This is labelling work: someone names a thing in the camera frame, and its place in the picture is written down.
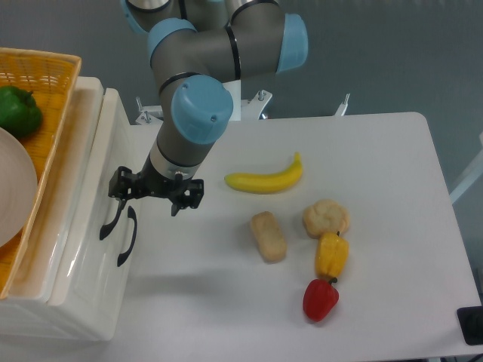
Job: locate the oblong bread loaf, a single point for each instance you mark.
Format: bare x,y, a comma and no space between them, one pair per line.
269,237

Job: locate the white post at right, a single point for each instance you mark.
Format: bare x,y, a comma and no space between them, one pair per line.
471,173

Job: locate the black drawer handle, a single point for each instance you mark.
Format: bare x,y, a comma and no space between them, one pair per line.
109,224
130,239

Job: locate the yellow bell pepper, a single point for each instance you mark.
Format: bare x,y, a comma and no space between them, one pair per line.
331,255

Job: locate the black lower drawer handle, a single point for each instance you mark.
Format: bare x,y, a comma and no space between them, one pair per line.
130,239

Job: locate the beige round plate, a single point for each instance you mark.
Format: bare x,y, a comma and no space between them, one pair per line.
18,186

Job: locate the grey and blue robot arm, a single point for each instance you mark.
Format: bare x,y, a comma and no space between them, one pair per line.
194,49

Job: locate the yellow banana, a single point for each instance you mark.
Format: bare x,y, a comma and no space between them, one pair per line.
257,183

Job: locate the black top drawer handle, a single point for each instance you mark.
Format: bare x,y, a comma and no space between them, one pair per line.
109,224

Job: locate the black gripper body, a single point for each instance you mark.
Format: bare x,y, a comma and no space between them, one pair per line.
149,182

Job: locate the black device at edge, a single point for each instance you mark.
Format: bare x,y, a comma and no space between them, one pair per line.
471,321

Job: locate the round bread roll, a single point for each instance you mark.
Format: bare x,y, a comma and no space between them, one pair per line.
325,215

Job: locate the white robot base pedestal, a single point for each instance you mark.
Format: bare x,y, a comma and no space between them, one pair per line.
234,88

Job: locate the green bell pepper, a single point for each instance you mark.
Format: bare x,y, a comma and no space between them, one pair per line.
20,115

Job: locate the orange woven basket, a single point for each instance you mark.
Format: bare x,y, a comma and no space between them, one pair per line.
51,77

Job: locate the white drawer cabinet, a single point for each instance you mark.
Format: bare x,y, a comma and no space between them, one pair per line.
26,311

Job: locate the red bell pepper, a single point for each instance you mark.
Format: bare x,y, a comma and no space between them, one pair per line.
320,298

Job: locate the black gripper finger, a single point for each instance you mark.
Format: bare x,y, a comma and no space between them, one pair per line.
129,178
187,194

